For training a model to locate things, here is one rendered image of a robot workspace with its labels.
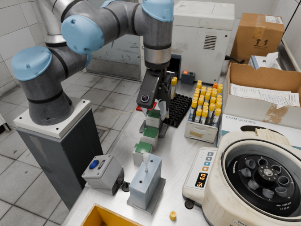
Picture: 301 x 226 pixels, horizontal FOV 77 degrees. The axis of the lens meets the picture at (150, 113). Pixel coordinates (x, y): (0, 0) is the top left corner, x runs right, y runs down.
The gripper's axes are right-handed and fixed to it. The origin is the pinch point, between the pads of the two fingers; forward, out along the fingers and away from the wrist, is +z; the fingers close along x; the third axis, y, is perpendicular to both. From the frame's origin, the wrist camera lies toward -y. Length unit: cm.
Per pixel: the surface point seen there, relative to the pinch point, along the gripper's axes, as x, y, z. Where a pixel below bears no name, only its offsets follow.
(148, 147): -2.8, -13.5, -0.6
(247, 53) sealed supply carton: -34, 75, 3
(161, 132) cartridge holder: -3.2, -1.5, 4.7
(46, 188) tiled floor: 84, -3, 94
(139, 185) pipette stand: -5.1, -26.6, -3.9
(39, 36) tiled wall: 223, 164, 49
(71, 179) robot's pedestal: 32.1, -15.6, 31.8
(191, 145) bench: -14.2, -2.9, 6.1
